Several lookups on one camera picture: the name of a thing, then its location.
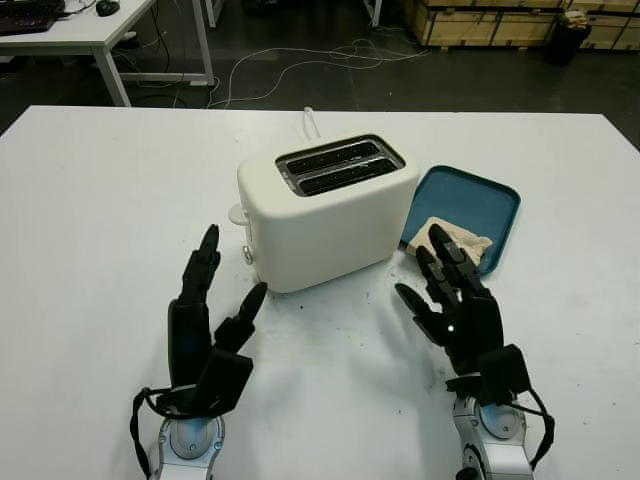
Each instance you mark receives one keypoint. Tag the white bread slice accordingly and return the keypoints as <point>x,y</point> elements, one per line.
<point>474,242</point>

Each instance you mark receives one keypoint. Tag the white two-slot toaster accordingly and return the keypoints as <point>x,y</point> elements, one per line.
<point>325,225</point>

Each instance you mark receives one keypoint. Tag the white office desk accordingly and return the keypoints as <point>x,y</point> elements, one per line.
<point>100,30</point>

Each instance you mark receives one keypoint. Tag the white table leg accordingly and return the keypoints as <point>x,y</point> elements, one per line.
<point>210,12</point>
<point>377,10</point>

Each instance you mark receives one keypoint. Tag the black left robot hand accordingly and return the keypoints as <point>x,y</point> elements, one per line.
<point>190,340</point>

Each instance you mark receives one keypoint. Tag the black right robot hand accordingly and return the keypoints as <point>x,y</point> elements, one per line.
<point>475,325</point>

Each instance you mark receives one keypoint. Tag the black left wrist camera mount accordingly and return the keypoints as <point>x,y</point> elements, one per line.
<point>222,380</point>

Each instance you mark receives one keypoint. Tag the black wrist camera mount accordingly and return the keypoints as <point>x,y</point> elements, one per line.
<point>502,372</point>
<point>222,380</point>

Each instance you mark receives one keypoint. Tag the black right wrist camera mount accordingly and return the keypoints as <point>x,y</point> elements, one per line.
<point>502,372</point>

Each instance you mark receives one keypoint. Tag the black laptop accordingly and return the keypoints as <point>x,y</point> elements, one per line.
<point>25,15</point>

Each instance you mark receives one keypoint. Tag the black trash bin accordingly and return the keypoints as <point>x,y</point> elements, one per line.
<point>562,42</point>

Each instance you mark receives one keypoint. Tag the wooden crate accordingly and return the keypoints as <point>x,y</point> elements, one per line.
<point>480,22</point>
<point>612,27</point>

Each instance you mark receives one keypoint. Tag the black computer mouse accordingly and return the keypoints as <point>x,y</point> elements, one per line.
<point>105,6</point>

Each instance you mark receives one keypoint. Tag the blue plastic tray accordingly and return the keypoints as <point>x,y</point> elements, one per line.
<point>460,195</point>

